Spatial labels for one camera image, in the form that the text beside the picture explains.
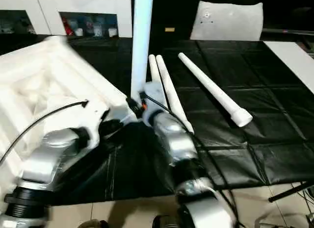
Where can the white cabinet with glass doors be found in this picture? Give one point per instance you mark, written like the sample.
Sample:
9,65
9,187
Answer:
49,5

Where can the dark brown rounded object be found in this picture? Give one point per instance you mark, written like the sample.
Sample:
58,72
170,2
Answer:
165,221
95,224

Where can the black horizontal bar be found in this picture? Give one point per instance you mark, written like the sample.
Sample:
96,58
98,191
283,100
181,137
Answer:
287,32

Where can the white plastic table leg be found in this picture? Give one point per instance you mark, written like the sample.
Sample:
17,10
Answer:
141,41
216,88
171,90
154,71

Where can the black work mat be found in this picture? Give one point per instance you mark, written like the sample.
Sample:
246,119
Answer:
245,139

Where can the white plastic table top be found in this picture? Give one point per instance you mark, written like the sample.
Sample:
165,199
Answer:
49,66

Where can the black cabinet with gold label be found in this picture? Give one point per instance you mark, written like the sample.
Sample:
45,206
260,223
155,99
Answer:
171,12

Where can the white flat board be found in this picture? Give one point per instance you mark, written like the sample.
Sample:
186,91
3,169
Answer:
292,58

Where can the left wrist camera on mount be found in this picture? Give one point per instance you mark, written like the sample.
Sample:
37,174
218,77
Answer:
95,120

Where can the black metal rod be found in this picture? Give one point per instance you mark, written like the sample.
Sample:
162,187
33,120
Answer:
292,191

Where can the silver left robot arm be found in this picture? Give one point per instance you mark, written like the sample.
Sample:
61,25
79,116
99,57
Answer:
44,159

